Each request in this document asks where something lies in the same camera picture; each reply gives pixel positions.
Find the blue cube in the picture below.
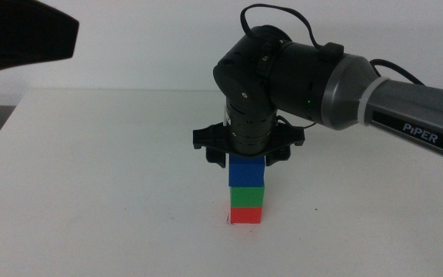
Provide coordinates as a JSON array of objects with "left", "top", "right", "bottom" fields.
[{"left": 228, "top": 154, "right": 266, "bottom": 189}]

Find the thin black gripper wire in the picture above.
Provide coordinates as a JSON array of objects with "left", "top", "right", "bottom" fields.
[{"left": 276, "top": 115, "right": 318, "bottom": 130}]

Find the red cube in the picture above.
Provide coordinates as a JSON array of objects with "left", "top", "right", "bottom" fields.
[{"left": 229, "top": 207, "right": 263, "bottom": 225}]

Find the green cube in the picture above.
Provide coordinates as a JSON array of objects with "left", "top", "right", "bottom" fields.
[{"left": 229, "top": 185, "right": 265, "bottom": 209}]

